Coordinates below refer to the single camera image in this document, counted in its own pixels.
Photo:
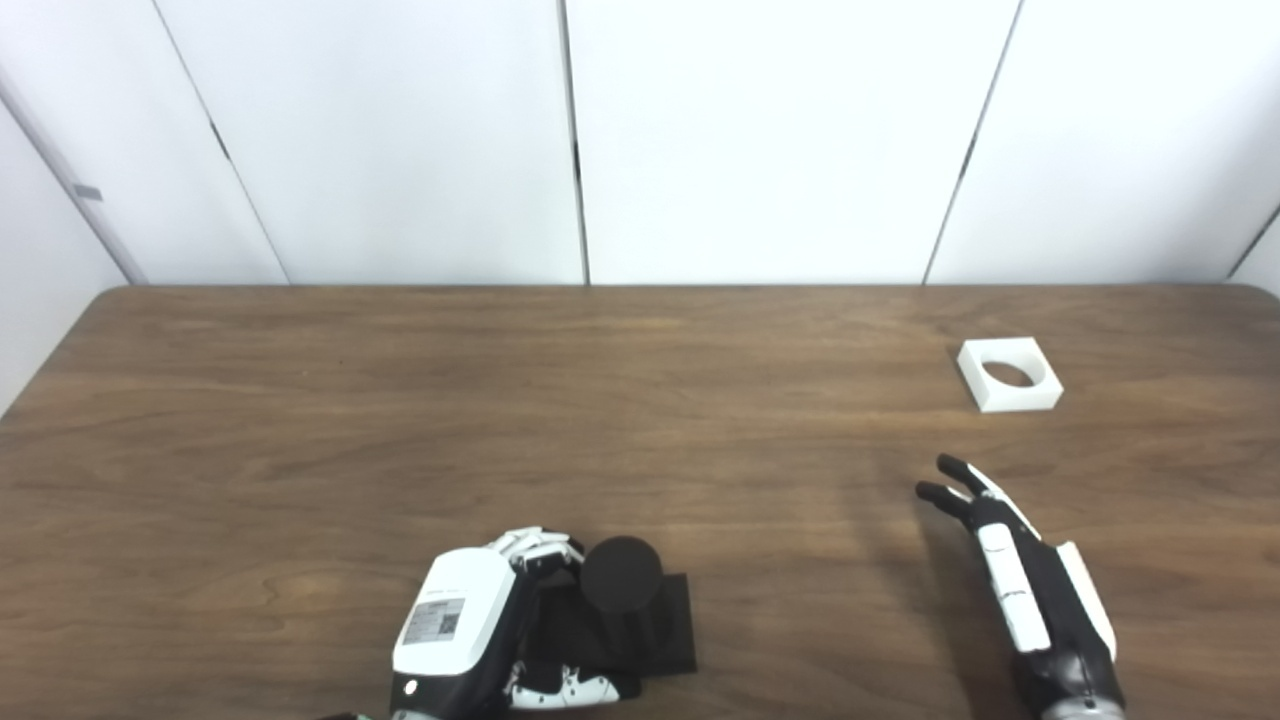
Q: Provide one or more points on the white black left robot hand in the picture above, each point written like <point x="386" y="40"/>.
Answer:
<point x="455" y="620"/>

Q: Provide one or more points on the black peg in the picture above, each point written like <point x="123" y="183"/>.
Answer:
<point x="622" y="575"/>

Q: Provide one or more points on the white square piece with hole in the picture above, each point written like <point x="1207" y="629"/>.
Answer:
<point x="1015" y="398"/>

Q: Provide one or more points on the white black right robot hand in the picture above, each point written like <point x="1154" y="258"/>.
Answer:
<point x="1050" y="620"/>

